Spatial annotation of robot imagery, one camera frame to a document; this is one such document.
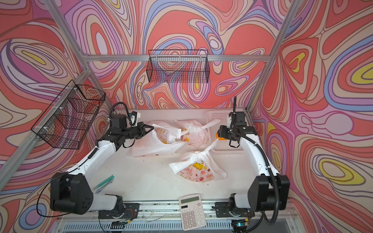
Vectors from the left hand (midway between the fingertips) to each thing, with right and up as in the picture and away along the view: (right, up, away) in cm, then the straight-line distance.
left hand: (155, 128), depth 80 cm
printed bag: (+22, -3, +7) cm, 24 cm away
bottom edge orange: (+36, -5, -5) cm, 36 cm away
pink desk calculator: (+21, -43, -8) cm, 48 cm away
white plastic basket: (+38, -9, -3) cm, 39 cm away
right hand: (+39, -5, +3) cm, 40 cm away
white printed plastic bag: (+24, -20, -5) cm, 31 cm away
